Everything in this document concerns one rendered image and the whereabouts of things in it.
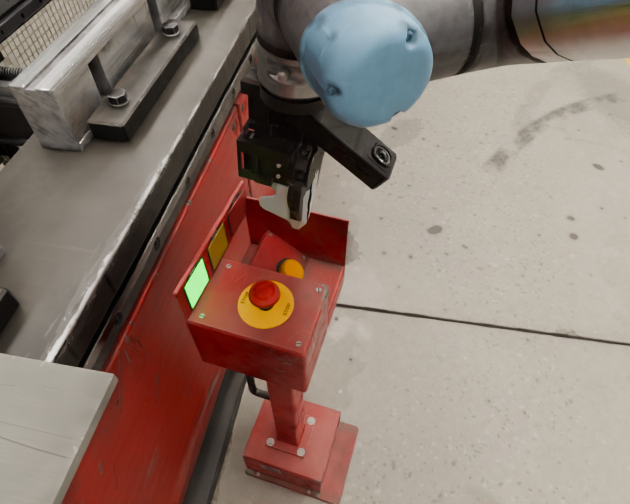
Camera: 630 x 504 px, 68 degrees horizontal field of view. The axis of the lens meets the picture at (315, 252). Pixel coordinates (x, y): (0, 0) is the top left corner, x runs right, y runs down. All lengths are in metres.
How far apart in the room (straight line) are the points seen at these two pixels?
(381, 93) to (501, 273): 1.44
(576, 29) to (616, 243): 1.70
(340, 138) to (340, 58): 0.19
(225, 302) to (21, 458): 0.34
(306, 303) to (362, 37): 0.39
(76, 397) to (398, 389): 1.15
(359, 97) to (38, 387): 0.28
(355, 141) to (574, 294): 1.36
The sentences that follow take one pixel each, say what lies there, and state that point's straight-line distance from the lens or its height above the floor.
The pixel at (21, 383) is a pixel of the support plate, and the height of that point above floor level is 1.00.
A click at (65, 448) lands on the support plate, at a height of 1.00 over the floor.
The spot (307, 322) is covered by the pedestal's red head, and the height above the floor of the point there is 0.78.
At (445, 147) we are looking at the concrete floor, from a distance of 2.13.
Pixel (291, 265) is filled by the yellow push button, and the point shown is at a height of 0.73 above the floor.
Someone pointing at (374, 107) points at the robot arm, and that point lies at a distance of 0.32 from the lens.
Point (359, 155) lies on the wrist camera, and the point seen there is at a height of 0.98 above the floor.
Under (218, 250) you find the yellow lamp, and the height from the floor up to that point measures 0.81.
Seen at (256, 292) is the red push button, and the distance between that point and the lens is 0.58.
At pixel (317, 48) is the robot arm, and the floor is 1.15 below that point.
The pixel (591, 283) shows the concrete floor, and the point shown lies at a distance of 1.82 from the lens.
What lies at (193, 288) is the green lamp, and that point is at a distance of 0.60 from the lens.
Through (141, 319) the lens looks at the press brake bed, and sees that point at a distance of 0.67.
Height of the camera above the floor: 1.29
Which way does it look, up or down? 52 degrees down
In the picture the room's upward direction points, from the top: straight up
